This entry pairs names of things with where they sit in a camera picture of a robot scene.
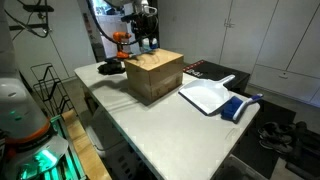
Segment brown cardboard box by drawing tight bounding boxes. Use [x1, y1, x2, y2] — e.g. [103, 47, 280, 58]
[124, 48, 184, 101]

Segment black corrugated cable hose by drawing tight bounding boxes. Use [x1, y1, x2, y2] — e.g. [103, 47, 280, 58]
[86, 0, 141, 46]

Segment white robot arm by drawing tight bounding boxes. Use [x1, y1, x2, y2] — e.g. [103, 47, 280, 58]
[0, 0, 69, 180]

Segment wooden base board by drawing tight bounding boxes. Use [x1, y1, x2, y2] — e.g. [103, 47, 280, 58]
[61, 110, 112, 180]

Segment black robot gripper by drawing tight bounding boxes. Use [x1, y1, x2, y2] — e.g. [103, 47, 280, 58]
[131, 14, 158, 53]

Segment black camera on stand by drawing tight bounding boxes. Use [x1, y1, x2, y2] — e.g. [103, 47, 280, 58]
[23, 5, 54, 12]

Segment grey plastic storage bin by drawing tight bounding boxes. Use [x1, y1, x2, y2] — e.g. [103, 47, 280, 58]
[83, 106, 141, 180]

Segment pair of dark shoes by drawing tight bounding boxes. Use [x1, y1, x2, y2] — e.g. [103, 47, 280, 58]
[258, 122, 305, 154]

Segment blue and white hand brush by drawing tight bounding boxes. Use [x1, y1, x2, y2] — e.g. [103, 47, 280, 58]
[221, 94, 263, 124]

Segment black wire rack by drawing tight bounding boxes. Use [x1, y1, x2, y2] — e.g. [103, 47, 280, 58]
[30, 63, 74, 116]

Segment orange cordless drill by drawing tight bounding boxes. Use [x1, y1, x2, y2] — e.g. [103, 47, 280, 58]
[113, 32, 131, 59]

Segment black crumpled cloth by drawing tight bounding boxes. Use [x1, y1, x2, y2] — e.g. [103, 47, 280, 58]
[98, 59, 126, 75]

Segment white plastic dustpan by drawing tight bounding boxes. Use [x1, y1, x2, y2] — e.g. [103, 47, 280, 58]
[179, 74, 235, 115]

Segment white wipes canister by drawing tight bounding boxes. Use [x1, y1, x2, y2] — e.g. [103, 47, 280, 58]
[142, 38, 158, 51]

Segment white cabinet doors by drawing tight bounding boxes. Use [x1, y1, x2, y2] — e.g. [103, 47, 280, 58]
[158, 0, 320, 106]

